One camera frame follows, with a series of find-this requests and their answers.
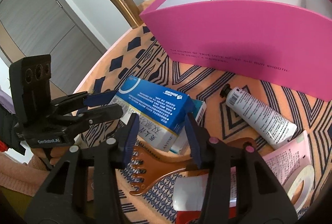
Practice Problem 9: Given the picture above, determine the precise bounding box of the orange patterned tablecloth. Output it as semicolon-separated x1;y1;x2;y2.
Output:
74;25;331;223

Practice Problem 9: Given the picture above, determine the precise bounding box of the blue medicine box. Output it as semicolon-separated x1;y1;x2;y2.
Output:
110;76;195;152

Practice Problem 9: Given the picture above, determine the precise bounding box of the pink cardboard box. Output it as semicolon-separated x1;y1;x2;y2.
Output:
141;0;331;101

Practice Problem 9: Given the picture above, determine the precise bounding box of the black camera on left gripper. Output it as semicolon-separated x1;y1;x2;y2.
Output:
9;54;52;125

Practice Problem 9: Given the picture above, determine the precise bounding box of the pink sweater left forearm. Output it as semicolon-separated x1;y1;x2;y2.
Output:
0;153;50;196

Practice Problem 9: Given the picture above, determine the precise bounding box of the white tape roll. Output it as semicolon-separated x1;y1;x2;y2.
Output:
284;164;315;213

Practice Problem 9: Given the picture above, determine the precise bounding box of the brown wooden massage comb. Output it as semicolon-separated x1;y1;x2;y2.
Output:
128;137;258;197

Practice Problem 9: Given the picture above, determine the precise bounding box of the grey door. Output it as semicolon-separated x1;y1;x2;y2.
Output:
1;0;106;98

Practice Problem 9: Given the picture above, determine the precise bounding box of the white teal medicine box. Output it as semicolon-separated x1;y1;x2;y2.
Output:
169;98;207;155

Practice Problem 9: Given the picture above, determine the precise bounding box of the pink white cream tube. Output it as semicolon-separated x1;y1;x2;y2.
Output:
173;131;315;212

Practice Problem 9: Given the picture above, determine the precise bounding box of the red plastic handle tool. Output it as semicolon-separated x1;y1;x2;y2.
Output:
175;207;237;224

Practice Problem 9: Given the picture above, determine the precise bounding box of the person's left hand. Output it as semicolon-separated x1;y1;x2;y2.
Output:
31;147;68;166

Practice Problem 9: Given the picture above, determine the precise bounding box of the white tube black cap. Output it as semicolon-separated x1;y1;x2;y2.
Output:
220;84;297;149

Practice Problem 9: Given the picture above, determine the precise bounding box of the gold thermos tumbler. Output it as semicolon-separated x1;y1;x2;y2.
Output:
110;0;143;29

